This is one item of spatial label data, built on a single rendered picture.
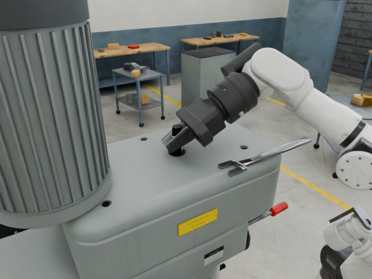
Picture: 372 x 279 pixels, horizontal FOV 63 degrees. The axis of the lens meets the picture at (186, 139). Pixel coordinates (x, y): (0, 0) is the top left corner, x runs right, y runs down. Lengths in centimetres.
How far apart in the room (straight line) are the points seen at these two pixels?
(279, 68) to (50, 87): 42
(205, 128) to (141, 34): 717
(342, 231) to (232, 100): 49
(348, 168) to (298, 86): 18
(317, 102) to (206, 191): 28
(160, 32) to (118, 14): 113
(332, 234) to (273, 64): 50
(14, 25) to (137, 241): 36
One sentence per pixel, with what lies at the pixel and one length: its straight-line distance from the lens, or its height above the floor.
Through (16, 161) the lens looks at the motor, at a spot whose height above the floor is 201.
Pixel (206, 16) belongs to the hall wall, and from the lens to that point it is 860.
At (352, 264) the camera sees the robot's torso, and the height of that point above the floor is 153.
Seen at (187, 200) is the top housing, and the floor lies 187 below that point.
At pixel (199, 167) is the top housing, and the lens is 60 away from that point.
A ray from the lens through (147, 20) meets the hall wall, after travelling 776.
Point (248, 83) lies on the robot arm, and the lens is 63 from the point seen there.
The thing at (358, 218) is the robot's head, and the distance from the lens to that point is 90.
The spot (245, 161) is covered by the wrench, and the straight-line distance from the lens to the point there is 61.
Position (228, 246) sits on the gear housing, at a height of 168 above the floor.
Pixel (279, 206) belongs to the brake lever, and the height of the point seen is 171.
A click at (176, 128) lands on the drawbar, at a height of 195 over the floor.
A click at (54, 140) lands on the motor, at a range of 44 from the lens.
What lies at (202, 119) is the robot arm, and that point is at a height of 197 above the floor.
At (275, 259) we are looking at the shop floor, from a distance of 303.
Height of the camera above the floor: 222
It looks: 28 degrees down
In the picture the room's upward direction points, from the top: straight up
